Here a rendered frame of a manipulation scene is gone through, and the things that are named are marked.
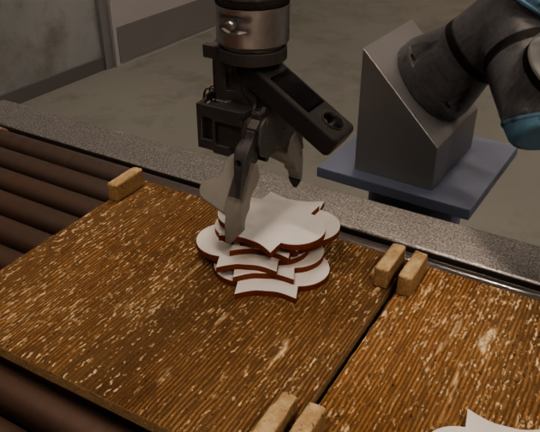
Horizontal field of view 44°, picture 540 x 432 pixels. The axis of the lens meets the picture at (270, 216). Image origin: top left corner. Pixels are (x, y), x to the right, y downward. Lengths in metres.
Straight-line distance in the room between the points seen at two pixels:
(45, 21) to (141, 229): 3.20
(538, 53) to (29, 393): 0.72
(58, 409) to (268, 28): 0.41
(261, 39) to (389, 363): 0.34
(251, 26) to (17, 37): 3.29
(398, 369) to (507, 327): 0.14
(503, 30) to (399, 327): 0.49
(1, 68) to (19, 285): 3.11
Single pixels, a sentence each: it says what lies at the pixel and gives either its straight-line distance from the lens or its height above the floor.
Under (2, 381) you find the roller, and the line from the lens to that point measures 0.73.
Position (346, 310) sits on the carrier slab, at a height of 0.94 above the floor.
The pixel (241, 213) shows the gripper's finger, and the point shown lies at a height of 1.03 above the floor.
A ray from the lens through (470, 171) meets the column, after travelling 1.20.
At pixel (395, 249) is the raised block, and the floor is 0.96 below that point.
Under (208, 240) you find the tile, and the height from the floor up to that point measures 0.96.
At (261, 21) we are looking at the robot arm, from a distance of 0.67.
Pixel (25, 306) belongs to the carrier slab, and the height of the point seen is 0.94.
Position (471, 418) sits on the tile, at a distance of 0.64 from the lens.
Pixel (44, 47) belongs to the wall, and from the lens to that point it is 4.04.
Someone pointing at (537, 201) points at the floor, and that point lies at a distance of 2.99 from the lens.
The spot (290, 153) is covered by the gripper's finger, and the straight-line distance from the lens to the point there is 0.78.
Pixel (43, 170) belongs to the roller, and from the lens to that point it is 1.11.
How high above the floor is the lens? 1.40
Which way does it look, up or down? 32 degrees down
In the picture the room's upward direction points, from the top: straight up
